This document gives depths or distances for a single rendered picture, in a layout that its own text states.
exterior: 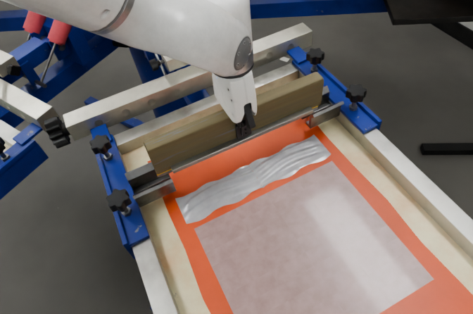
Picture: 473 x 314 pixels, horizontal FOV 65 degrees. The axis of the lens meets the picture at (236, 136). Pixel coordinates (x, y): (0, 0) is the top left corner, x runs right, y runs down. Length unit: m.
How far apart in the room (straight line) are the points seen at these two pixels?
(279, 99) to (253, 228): 0.26
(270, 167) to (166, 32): 0.50
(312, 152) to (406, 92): 1.68
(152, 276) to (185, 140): 0.25
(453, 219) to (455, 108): 1.73
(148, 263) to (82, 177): 1.56
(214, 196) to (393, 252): 0.37
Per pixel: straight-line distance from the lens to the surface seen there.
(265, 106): 0.73
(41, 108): 1.04
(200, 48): 0.43
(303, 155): 0.86
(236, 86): 0.62
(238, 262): 0.74
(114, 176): 0.85
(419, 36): 2.98
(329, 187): 0.82
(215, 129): 0.71
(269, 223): 0.77
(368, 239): 0.78
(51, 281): 2.02
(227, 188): 0.82
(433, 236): 0.82
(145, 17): 0.41
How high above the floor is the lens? 1.65
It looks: 50 degrees down
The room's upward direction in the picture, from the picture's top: 8 degrees counter-clockwise
